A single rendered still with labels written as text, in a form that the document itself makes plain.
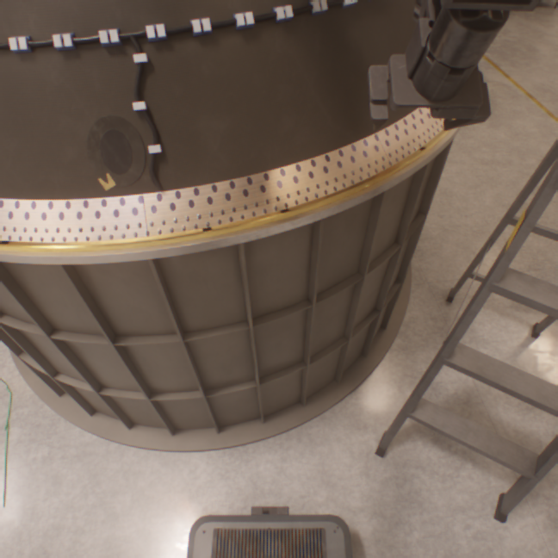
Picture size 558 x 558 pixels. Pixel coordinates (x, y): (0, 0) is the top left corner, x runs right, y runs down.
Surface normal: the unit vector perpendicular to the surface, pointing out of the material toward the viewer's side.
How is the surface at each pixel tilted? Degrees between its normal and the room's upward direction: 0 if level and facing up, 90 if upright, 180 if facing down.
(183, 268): 90
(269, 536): 0
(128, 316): 90
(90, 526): 0
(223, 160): 62
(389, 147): 43
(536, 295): 0
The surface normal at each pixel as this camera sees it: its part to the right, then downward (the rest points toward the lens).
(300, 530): -0.01, -0.64
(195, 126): 0.24, 0.36
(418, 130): 0.48, -0.11
